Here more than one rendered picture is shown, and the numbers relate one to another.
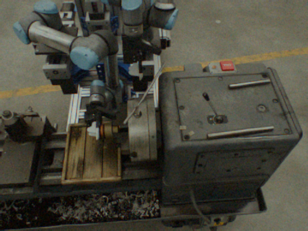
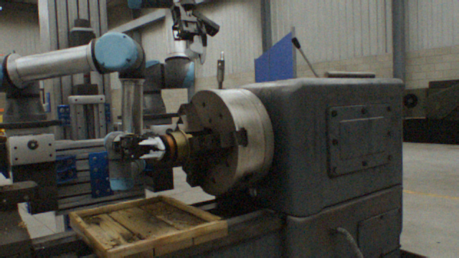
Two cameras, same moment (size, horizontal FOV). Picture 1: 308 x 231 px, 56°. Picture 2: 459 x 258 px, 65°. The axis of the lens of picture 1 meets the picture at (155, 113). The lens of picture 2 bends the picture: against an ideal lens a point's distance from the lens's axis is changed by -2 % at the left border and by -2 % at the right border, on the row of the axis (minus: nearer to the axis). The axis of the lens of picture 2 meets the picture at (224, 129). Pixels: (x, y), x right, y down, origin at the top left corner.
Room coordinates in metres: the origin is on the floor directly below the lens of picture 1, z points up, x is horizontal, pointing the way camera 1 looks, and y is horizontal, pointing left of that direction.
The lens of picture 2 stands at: (-0.18, 0.63, 1.19)
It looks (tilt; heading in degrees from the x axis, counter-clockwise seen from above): 4 degrees down; 329
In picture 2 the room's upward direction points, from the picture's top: 3 degrees counter-clockwise
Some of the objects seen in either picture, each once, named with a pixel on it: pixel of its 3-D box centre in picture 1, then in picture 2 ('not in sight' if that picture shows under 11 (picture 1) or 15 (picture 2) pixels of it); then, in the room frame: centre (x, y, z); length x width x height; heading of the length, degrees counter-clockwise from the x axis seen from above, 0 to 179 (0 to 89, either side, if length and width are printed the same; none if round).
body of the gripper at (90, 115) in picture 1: (94, 114); (134, 147); (0.86, 0.32, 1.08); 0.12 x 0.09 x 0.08; 4
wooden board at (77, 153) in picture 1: (93, 151); (143, 223); (0.75, 0.34, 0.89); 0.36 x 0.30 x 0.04; 4
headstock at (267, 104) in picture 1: (218, 123); (307, 135); (0.82, -0.32, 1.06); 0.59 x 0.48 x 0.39; 94
